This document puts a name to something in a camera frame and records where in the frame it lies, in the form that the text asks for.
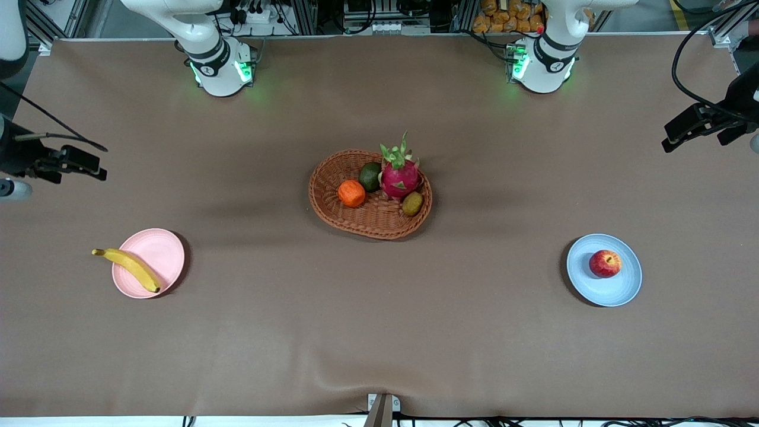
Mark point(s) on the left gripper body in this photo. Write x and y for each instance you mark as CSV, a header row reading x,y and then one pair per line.
x,y
742,98

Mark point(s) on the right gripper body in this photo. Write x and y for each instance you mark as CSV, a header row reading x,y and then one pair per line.
x,y
18,155

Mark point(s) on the yellow banana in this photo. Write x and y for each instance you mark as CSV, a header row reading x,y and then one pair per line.
x,y
130,267

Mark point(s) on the red yellow apple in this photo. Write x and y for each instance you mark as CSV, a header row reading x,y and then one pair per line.
x,y
605,264

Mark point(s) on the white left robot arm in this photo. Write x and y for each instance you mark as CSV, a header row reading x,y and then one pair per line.
x,y
545,65

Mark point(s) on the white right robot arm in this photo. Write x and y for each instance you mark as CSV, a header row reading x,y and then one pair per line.
x,y
216,71

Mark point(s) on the pink plate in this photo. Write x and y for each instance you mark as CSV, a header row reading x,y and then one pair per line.
x,y
160,255

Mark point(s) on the light blue plate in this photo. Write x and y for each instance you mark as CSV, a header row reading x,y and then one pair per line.
x,y
611,290

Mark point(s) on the bag of orange breads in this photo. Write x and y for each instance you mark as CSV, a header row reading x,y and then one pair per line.
x,y
504,18

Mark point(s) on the white power strip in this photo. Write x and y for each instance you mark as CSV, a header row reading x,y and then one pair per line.
x,y
258,15

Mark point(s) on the brown wicker basket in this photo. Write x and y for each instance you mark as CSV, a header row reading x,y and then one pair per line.
x,y
332,196

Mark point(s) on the orange fruit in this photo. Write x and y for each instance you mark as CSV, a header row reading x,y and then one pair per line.
x,y
351,194

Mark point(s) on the green avocado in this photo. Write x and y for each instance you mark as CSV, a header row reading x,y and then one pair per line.
x,y
370,177

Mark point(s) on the brown kiwi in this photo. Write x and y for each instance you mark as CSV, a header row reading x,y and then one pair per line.
x,y
412,203

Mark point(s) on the pink dragon fruit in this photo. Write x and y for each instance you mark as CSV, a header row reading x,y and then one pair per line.
x,y
398,178

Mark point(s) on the brown table mat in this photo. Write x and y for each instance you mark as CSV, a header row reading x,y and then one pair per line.
x,y
379,332

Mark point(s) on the metal table clamp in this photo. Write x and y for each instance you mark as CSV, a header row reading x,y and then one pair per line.
x,y
382,409

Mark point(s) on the aluminium frame post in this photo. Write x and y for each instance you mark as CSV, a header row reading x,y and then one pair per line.
x,y
53,21
726,26

